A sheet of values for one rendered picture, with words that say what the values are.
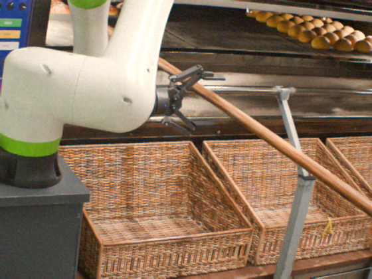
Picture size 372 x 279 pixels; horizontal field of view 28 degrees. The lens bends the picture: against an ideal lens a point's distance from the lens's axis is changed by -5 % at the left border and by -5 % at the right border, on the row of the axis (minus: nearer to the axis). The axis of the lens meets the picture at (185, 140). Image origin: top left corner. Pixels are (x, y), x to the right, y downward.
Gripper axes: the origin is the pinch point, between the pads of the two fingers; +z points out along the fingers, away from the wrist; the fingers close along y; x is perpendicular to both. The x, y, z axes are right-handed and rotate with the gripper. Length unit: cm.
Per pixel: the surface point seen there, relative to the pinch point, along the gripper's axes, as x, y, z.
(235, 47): -65, 1, 47
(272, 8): -40, -21, 43
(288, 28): -97, -1, 95
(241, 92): -17.6, 3.1, 20.3
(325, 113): -53, 24, 89
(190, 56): -55, 2, 23
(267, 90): -17.8, 2.4, 30.3
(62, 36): -74, 1, -19
